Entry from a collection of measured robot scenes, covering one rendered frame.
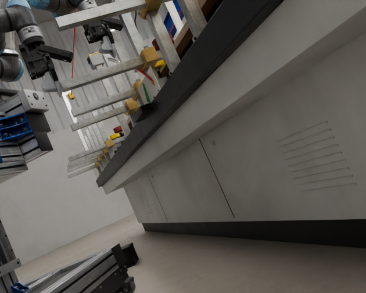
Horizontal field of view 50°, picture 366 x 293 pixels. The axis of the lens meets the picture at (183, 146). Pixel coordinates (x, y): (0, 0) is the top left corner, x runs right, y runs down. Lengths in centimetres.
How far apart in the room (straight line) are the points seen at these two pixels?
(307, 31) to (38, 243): 887
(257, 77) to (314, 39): 21
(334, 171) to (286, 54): 45
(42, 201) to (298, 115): 845
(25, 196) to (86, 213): 136
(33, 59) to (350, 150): 102
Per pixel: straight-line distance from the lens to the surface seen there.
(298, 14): 77
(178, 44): 161
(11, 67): 205
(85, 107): 167
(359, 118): 102
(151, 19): 133
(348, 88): 101
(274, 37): 83
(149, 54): 147
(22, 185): 943
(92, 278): 165
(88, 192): 931
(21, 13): 151
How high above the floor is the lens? 41
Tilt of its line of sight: 3 degrees up
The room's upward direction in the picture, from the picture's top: 24 degrees counter-clockwise
